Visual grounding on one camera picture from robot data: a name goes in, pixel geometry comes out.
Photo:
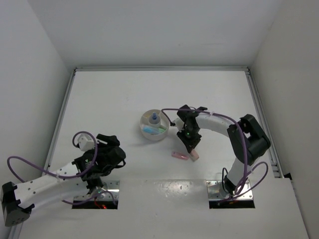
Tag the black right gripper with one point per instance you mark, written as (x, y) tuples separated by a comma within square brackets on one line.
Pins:
[(190, 144)]

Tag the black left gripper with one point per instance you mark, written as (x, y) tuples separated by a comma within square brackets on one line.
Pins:
[(111, 140)]

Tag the pink eraser block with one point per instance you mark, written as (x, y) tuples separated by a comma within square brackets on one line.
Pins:
[(194, 155)]

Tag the pink highlighter pen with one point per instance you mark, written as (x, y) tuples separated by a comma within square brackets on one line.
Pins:
[(179, 155)]

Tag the green highlighter pen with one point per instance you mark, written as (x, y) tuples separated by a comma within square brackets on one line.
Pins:
[(162, 129)]

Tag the light blue eraser case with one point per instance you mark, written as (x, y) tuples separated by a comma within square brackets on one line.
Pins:
[(151, 130)]

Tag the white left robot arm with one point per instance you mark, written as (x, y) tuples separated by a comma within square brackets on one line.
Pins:
[(18, 201)]

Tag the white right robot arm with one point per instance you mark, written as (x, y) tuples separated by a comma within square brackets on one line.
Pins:
[(248, 140)]

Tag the white round divided organizer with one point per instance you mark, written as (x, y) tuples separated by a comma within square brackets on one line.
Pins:
[(164, 122)]

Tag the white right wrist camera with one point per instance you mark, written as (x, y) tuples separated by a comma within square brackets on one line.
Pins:
[(177, 123)]

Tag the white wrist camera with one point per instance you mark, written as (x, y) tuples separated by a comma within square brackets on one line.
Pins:
[(177, 123), (85, 142)]

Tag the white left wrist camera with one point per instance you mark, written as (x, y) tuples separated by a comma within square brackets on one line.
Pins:
[(85, 142)]

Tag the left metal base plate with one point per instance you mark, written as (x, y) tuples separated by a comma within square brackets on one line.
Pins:
[(112, 186)]

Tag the metal base plate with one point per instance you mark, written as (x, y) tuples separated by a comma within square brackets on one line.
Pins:
[(112, 186), (217, 193)]

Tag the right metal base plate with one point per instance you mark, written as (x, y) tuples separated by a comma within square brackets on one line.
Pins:
[(217, 193)]

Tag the aluminium table frame rail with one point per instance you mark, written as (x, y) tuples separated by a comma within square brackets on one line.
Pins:
[(159, 197)]

